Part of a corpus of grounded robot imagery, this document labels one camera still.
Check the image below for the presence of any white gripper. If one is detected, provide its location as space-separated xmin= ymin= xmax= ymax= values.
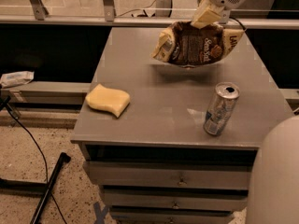
xmin=191 ymin=0 xmax=247 ymax=29

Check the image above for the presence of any brown chip bag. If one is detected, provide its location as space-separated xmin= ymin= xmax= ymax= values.
xmin=151 ymin=21 xmax=245 ymax=68

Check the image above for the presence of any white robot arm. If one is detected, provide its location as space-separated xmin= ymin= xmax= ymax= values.
xmin=192 ymin=0 xmax=299 ymax=224

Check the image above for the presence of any silver redbull can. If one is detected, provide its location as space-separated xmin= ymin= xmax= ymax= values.
xmin=204 ymin=82 xmax=240 ymax=136

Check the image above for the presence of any yellow sponge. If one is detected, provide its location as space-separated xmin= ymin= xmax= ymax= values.
xmin=85 ymin=84 xmax=130 ymax=118

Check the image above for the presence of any grey drawer cabinet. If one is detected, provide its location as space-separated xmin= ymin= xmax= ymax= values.
xmin=72 ymin=28 xmax=292 ymax=224

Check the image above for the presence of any white wipes packet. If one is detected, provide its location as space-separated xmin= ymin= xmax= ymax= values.
xmin=0 ymin=71 xmax=35 ymax=88

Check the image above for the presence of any black stand leg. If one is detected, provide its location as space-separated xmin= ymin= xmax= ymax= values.
xmin=0 ymin=152 xmax=71 ymax=224

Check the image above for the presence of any metal window rail frame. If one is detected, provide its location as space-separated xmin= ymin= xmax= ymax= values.
xmin=0 ymin=0 xmax=299 ymax=30

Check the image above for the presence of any black floor cable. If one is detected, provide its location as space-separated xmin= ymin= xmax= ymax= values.
xmin=0 ymin=93 xmax=68 ymax=224

